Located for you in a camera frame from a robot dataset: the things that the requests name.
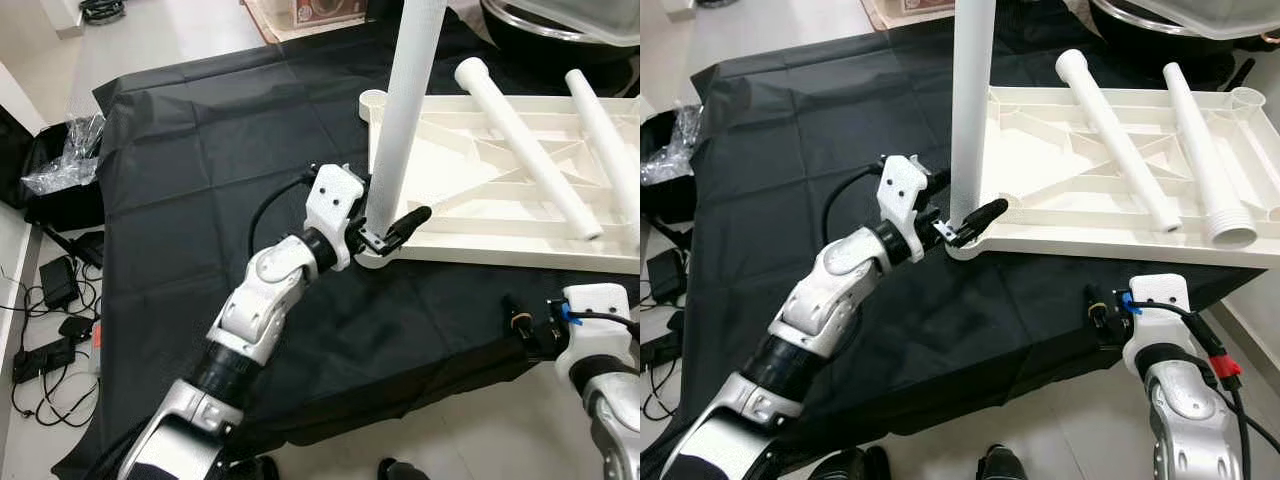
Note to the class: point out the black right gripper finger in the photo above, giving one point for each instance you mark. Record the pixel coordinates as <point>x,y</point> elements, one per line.
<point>518,316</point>
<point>1098,302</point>

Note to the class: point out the white plastic table top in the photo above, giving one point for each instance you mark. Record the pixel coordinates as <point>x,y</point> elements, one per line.
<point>480,210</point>
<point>1050,200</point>

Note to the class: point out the black bag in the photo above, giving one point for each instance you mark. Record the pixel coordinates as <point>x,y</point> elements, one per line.
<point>70,210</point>
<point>665,200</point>

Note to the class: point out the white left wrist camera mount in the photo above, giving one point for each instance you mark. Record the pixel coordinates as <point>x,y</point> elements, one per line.
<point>330,200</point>
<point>900,195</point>

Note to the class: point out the round black adapter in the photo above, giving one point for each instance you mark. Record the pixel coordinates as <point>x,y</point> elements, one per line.
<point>77,327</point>

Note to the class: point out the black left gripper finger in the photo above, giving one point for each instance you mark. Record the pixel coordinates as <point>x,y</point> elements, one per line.
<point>938,178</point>
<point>365,186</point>
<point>980,222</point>
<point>408,227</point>

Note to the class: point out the black tablecloth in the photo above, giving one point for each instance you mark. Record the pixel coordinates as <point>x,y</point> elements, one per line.
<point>780,180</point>
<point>200,200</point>

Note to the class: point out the crumpled clear plastic wrap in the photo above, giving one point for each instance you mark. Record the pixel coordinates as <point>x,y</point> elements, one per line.
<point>65,165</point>
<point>670,150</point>

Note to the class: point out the black robot right foot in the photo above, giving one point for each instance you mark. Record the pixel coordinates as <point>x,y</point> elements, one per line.
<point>1000,465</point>
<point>403,470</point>

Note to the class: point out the wooden table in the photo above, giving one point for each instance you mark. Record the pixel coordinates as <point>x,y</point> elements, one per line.
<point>265,25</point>
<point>880,18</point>

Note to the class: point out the black power strip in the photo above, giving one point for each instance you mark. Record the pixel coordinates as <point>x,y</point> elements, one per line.
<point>42,363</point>

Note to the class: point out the black robot foot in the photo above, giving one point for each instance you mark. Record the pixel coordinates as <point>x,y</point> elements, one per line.
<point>845,465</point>
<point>403,470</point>
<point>252,470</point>
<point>1000,465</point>

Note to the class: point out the black power adapter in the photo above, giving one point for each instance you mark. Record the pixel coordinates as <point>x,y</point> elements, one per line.
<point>666,275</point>
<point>60,283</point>

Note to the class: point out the clear plastic storage box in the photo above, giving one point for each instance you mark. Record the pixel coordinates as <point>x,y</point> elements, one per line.
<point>590,20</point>
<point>1210,18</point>

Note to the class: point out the black robot left foot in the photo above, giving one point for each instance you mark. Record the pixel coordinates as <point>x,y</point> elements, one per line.
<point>252,470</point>
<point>845,465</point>

